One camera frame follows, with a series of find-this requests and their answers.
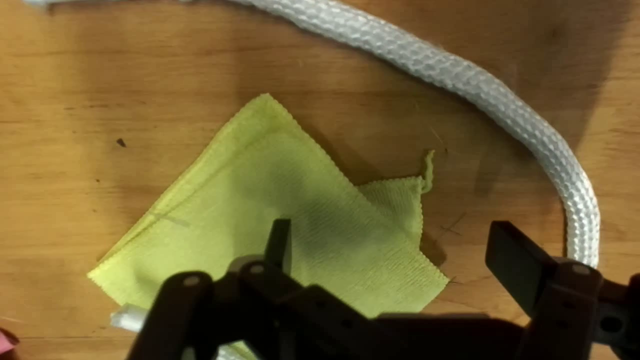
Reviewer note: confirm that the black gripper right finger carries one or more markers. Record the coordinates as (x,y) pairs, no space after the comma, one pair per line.
(519,264)

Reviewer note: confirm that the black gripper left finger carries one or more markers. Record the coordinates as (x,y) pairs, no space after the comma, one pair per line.
(279,246)

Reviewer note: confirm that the pink cloth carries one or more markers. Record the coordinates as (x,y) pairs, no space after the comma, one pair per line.
(6,344)

